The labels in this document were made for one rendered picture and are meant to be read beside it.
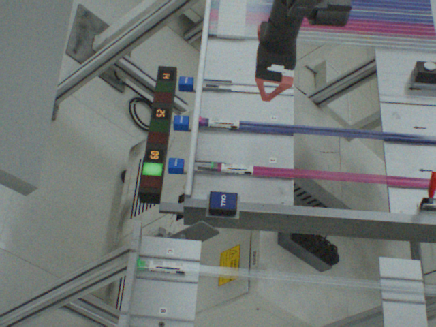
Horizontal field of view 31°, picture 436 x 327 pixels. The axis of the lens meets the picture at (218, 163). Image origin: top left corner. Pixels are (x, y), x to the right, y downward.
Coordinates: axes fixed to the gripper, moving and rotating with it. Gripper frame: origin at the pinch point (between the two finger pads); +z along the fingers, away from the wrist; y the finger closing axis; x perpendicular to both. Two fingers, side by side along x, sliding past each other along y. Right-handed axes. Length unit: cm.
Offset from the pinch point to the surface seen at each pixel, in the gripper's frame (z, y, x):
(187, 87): 16.2, 10.1, 13.8
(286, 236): 43.5, -4.5, -14.1
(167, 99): 17.9, 7.4, 17.3
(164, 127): 17.9, -0.1, 17.2
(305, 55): 106, 125, -35
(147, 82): 57, 49, 23
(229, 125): 13.9, -0.3, 4.5
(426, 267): 181, 84, -110
